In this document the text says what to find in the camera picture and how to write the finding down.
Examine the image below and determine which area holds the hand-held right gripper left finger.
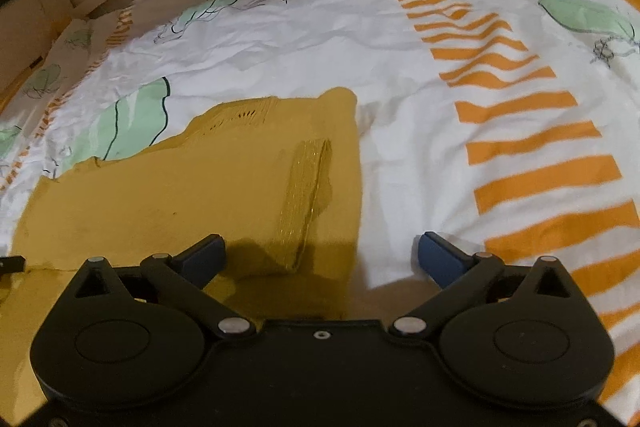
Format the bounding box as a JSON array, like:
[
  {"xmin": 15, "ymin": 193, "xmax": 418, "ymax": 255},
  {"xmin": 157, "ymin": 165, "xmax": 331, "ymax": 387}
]
[{"xmin": 60, "ymin": 234, "xmax": 255, "ymax": 339}]

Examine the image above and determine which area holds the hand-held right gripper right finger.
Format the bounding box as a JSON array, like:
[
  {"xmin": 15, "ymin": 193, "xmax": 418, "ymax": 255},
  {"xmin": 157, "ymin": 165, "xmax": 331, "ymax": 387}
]
[{"xmin": 390, "ymin": 232, "xmax": 586, "ymax": 338}]

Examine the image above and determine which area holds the mustard yellow knit sweater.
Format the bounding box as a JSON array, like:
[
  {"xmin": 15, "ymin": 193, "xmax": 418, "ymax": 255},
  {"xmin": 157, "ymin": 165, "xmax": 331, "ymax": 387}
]
[{"xmin": 0, "ymin": 87, "xmax": 366, "ymax": 425}]

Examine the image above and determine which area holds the white leaf printed blanket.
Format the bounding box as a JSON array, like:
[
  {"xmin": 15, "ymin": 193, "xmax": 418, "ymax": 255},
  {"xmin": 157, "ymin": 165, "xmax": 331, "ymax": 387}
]
[{"xmin": 0, "ymin": 0, "xmax": 640, "ymax": 408}]

